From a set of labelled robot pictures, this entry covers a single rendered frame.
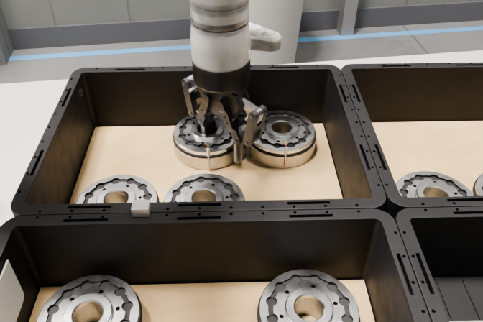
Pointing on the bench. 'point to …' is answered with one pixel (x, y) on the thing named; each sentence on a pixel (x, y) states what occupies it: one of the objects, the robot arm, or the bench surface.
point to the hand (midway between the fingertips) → (223, 143)
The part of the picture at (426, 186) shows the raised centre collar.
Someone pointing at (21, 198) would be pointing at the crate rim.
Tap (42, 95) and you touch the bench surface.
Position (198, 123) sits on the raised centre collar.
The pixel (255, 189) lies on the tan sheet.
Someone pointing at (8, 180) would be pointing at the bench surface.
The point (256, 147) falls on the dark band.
